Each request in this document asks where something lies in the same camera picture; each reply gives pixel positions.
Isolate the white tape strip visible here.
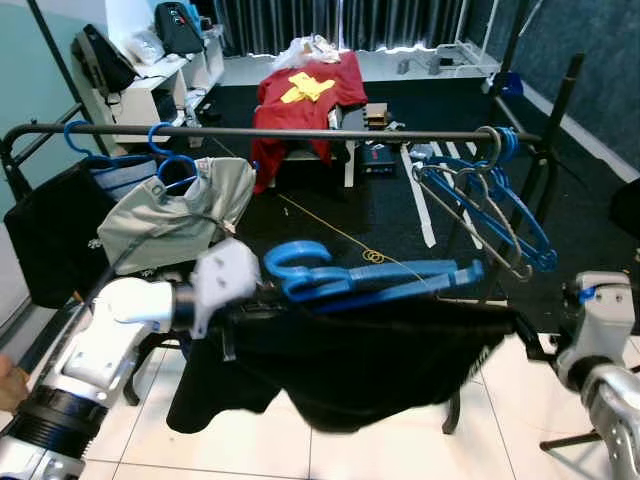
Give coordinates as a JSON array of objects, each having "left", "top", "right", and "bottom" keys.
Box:
[{"left": 399, "top": 145, "right": 438, "bottom": 249}]

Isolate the plain black garment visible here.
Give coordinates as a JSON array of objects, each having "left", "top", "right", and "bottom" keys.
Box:
[{"left": 166, "top": 295, "right": 523, "bottom": 434}]

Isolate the grey shirt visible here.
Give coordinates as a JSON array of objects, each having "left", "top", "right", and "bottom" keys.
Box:
[{"left": 97, "top": 157, "right": 257, "bottom": 277}]

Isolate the small wooden box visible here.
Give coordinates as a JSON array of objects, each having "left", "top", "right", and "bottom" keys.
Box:
[{"left": 364, "top": 102, "right": 392, "bottom": 130}]

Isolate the blue plastic hanger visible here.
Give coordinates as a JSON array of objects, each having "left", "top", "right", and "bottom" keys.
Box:
[
  {"left": 62, "top": 119, "right": 153, "bottom": 173},
  {"left": 415, "top": 126, "right": 559, "bottom": 273},
  {"left": 147, "top": 121, "right": 201, "bottom": 194},
  {"left": 420, "top": 150, "right": 559, "bottom": 274},
  {"left": 264, "top": 240, "right": 487, "bottom": 314}
]

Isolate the yellow cloth piece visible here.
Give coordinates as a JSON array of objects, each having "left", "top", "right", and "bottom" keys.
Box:
[{"left": 280, "top": 72, "right": 337, "bottom": 105}]

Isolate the grey wire hanger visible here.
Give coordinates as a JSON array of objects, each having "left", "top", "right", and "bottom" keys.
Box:
[{"left": 412, "top": 124, "right": 534, "bottom": 282}]

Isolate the white plastic bag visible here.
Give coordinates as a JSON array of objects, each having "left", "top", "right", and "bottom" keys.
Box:
[{"left": 272, "top": 35, "right": 343, "bottom": 69}]

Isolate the yellow cord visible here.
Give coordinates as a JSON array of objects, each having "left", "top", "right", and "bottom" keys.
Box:
[{"left": 275, "top": 193, "right": 443, "bottom": 279}]

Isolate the dark striped curtain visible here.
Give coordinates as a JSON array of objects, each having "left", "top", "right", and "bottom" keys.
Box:
[{"left": 195, "top": 0, "right": 471, "bottom": 58}]

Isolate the black printed shirt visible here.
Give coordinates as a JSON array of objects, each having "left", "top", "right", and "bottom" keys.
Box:
[{"left": 3, "top": 160, "right": 117, "bottom": 310}]

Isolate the black carpet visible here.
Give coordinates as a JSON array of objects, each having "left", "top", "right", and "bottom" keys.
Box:
[{"left": 95, "top": 75, "right": 640, "bottom": 336}]

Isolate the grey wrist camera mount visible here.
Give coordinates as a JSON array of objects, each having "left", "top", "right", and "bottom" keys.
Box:
[
  {"left": 195, "top": 238, "right": 263, "bottom": 338},
  {"left": 563, "top": 271, "right": 637, "bottom": 367}
]

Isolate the black backpack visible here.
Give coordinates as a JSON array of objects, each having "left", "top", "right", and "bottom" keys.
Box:
[
  {"left": 72, "top": 24, "right": 138, "bottom": 98},
  {"left": 153, "top": 1, "right": 208, "bottom": 57}
]

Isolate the white shelf unit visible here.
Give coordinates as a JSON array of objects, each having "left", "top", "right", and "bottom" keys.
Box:
[{"left": 75, "top": 25, "right": 228, "bottom": 153}]

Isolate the red cloth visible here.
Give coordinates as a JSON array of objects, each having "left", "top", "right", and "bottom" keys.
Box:
[{"left": 250, "top": 50, "right": 369, "bottom": 194}]

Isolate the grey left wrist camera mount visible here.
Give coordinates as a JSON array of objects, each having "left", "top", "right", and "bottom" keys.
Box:
[{"left": 195, "top": 238, "right": 263, "bottom": 338}]

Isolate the blue dustpan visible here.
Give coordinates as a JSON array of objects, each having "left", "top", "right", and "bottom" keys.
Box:
[{"left": 493, "top": 70, "right": 527, "bottom": 99}]

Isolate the black metal clothes rack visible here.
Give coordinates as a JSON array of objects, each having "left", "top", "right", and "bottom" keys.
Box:
[{"left": 0, "top": 0, "right": 601, "bottom": 453}]

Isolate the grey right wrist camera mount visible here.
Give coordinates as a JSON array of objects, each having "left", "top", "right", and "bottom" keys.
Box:
[{"left": 563, "top": 271, "right": 637, "bottom": 367}]

